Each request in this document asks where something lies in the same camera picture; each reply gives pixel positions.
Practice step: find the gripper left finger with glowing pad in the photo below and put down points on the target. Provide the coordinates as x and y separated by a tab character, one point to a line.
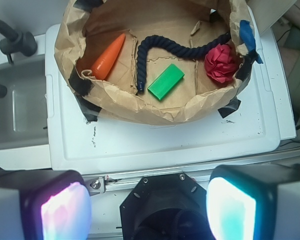
44	205

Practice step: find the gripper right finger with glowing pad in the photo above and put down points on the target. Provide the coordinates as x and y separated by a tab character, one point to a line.
254	202

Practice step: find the green rectangular block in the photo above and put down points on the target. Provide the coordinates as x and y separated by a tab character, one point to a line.
165	82

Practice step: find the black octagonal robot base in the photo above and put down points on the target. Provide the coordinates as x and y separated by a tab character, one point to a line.
165	207

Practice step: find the white plastic cooler lid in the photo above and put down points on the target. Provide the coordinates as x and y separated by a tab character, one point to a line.
106	146

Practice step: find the grey sink basin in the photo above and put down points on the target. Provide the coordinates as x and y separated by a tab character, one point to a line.
23	110

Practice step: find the black tape patch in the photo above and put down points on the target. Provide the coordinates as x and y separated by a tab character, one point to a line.
88	109

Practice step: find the red crumpled paper ball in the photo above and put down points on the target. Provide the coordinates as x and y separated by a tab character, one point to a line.
221	63

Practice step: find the orange plastic carrot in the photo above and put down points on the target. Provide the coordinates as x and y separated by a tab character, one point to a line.
103	65

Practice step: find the black faucet pipe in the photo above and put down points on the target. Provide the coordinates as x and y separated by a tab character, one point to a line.
16	42

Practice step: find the blue masking tape strip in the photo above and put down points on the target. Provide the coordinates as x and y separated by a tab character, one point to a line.
247	36

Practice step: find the brown paper bag bin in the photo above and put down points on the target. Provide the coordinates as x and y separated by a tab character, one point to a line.
157	33

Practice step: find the aluminium extrusion rail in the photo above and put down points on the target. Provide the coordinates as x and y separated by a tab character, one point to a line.
199	172

